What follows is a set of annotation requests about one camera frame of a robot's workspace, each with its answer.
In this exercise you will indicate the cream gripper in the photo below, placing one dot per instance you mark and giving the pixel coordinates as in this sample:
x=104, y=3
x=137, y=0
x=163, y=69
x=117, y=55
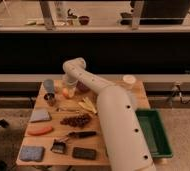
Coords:
x=71, y=92

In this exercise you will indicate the yellow red apple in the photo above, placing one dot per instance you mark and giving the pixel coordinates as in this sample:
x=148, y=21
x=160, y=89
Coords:
x=65, y=92

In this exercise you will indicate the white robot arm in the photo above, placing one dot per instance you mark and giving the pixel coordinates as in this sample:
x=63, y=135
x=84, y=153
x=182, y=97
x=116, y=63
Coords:
x=125, y=142

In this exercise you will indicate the purple bowl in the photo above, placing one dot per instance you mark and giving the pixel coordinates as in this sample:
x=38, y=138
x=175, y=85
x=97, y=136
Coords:
x=82, y=88

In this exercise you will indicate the dark red background bowl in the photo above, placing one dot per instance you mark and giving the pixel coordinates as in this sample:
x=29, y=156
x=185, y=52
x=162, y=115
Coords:
x=84, y=20

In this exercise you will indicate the yellow banana bunch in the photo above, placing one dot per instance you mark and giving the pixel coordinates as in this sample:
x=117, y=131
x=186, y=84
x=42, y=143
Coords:
x=88, y=105

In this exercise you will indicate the small metal cup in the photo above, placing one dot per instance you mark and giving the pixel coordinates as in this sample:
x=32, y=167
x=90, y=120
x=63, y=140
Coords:
x=50, y=99

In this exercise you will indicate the metal spoon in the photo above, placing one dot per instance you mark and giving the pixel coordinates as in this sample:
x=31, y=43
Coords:
x=60, y=109

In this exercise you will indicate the blue plastic cup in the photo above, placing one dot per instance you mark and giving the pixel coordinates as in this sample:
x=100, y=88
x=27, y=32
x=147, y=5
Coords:
x=49, y=86

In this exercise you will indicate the bunch of dark grapes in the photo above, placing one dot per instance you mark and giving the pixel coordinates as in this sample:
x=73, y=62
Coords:
x=76, y=121

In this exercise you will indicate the wooden table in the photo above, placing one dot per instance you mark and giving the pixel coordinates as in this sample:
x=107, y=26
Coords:
x=60, y=133

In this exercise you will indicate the grey blue triangular sponge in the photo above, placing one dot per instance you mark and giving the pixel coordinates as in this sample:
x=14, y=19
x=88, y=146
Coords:
x=39, y=115

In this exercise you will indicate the orange carrot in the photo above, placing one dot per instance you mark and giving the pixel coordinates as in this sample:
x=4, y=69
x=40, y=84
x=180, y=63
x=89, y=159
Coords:
x=41, y=131

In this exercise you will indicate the black binder clip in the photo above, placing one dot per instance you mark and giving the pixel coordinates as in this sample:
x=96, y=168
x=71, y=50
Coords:
x=59, y=147

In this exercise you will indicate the white paper cup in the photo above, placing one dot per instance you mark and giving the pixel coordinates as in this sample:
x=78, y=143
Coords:
x=130, y=80

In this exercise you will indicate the black rectangular case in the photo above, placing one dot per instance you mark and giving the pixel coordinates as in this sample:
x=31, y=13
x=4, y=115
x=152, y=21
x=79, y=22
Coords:
x=84, y=153

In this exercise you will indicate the green plastic tray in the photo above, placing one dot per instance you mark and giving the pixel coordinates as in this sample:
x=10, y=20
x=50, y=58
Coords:
x=154, y=132

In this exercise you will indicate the black background box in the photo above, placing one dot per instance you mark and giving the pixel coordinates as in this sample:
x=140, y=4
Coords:
x=159, y=12

